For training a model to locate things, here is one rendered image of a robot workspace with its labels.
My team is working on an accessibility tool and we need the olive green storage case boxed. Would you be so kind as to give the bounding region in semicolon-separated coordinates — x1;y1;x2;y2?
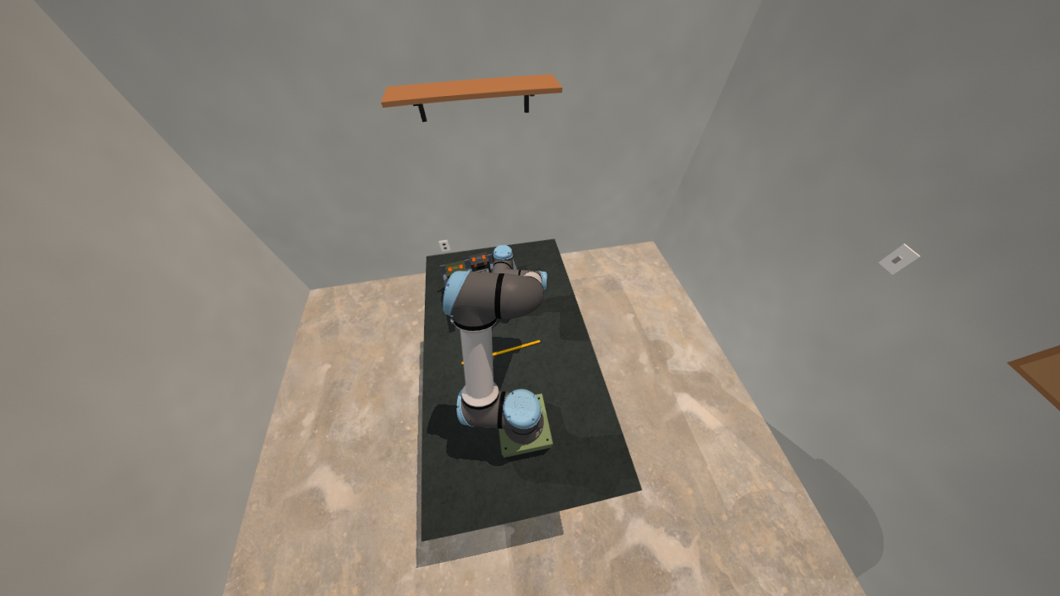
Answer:
445;261;467;279

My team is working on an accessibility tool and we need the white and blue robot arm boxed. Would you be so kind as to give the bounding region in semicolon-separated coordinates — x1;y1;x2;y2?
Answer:
443;245;547;444

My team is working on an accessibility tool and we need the grey metal shelf rack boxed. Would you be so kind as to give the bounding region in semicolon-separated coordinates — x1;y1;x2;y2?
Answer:
440;255;517;325

